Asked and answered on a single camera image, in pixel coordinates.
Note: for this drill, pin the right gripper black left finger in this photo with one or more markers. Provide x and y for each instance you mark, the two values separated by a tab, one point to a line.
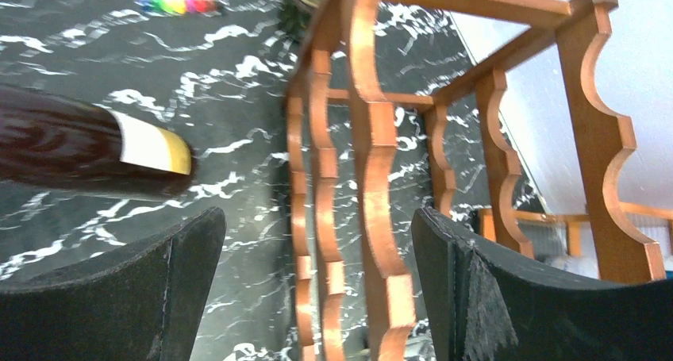
141	301

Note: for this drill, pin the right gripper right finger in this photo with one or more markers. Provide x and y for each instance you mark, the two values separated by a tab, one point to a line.
487	302

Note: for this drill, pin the gold capped wine bottle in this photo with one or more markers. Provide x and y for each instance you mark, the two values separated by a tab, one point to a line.
65	144

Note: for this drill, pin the green wine bottle white label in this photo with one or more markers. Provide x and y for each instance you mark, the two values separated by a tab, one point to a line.
294	17

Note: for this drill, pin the brown wooden wine rack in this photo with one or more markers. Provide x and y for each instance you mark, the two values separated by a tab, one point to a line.
337	65

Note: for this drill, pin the orange wooden shelf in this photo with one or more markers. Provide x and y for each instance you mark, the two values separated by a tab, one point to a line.
566	241

